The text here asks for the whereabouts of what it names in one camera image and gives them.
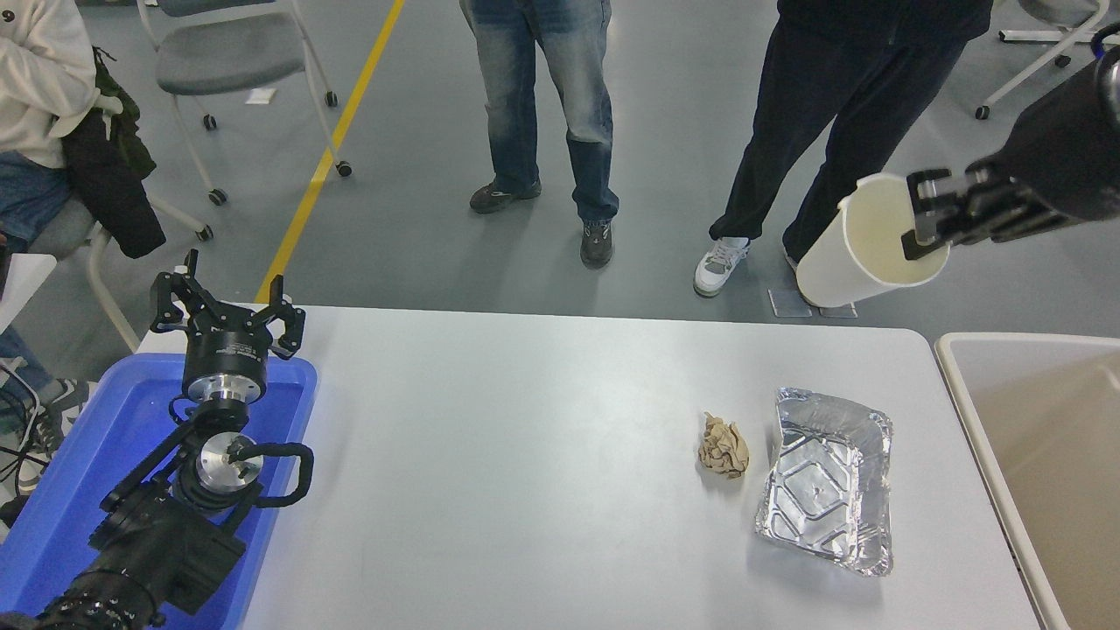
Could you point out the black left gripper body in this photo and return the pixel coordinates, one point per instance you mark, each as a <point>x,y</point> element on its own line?
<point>224,350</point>

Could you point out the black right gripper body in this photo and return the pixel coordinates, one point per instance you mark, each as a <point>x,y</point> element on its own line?
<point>1067,157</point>

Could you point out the white paper cup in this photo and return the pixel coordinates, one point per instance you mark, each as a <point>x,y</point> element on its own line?
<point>840,262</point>

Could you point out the white-framed chair with casters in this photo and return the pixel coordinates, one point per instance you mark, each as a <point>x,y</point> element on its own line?
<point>1050,35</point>

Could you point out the dark hanging jacket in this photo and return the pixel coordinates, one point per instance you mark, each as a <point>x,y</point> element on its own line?
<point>114,192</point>

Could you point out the clear floor plate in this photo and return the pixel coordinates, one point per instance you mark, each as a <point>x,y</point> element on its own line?
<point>790,304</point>
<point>838,311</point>

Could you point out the standing person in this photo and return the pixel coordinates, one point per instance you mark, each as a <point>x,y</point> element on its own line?
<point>516,87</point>
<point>787,131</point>

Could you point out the small white table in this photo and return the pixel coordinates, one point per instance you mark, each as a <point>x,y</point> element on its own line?
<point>17,280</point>

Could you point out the white paper scrap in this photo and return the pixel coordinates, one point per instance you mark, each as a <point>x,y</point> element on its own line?
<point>260,96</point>

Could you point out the large pale bin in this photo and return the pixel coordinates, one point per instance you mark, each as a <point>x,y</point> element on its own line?
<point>1050,455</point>

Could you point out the blue plastic tray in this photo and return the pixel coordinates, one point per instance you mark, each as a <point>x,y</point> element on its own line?
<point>52,525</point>

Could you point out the grey chair with casters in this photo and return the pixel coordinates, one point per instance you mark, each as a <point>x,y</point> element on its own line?
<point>227,52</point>

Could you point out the seated person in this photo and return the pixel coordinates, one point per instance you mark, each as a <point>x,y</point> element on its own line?
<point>44,79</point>

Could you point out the silver foil tray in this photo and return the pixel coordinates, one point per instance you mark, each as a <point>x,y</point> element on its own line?
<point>822,490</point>

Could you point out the crumpled tan paper ball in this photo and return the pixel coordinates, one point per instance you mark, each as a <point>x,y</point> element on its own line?
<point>723,446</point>

